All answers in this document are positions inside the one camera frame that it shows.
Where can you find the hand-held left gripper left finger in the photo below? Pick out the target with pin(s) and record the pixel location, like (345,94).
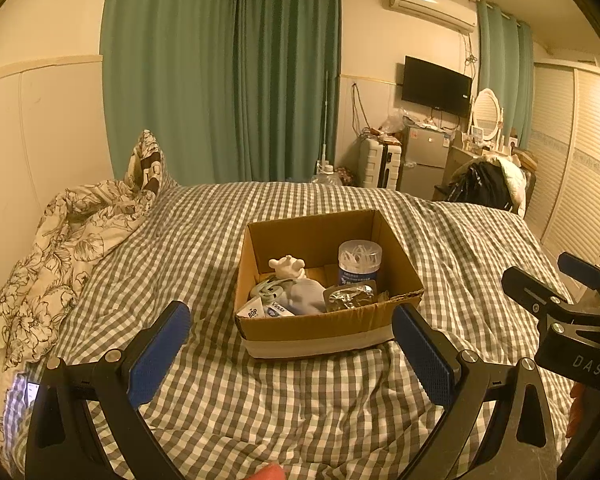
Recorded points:
(157,360)

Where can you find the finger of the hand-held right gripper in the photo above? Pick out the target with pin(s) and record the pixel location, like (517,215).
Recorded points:
(527,287)
(580,265)

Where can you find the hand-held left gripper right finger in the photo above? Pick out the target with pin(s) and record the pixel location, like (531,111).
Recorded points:
(425,355)

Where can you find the silver foil packet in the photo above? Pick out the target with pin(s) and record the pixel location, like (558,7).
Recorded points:
(350,297)

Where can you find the cardboard box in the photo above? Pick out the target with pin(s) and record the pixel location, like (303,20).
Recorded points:
(320,332)

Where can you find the clear jar with blue label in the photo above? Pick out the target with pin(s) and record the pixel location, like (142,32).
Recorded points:
(359,270)

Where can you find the white knitted cloth bundle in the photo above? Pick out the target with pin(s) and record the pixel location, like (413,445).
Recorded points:
(305,297)

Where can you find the white hand-shaped figurine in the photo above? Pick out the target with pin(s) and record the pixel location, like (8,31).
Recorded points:
(287,267)

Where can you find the person's right hand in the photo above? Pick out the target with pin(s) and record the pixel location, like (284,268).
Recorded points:
(576,410)

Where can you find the person's left hand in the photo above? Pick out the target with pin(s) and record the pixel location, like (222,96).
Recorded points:
(270,474)

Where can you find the wooden chair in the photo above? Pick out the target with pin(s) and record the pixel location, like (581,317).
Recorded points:
(530,175)

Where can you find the white padded jacket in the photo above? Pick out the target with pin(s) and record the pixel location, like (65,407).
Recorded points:
(515,185)

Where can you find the white louvered wardrobe doors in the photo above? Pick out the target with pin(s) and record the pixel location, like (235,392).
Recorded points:
(570,160)

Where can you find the checked grey bed sheet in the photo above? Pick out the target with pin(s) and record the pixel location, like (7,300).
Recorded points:
(330,410)

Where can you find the smartphone with lit screen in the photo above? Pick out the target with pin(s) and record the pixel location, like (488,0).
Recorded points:
(32,392)

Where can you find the beige dresser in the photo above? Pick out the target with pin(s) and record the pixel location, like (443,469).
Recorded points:
(457,165)

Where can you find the floral white duvet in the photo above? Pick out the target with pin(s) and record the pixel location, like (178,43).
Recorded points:
(55,260)

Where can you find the small silver fridge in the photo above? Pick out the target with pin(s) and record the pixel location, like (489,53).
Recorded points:
(424,160)

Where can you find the white oval mirror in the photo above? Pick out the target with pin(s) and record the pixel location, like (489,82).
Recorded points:
(486,112)

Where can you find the white suitcase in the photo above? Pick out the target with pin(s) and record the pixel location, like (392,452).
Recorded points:
(377,162)

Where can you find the brown floral pillow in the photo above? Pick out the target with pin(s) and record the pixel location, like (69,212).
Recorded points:
(145,160)

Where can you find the clear plastic water bottle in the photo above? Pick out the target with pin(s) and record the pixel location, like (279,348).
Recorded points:
(326,175)

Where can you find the light teal curtain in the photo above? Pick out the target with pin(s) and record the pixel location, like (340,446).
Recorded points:
(505,70)

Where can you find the clear plastic bag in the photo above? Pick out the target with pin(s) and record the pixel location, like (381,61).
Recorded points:
(392,120)

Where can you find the white mop stick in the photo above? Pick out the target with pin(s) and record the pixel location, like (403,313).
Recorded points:
(325,115)

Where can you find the dark green curtain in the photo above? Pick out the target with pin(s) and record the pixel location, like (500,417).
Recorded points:
(170,70)
(290,70)

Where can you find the white air conditioner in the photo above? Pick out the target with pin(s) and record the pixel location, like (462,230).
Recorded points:
(430,5)

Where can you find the black wall television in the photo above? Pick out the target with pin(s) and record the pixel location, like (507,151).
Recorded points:
(436,85)

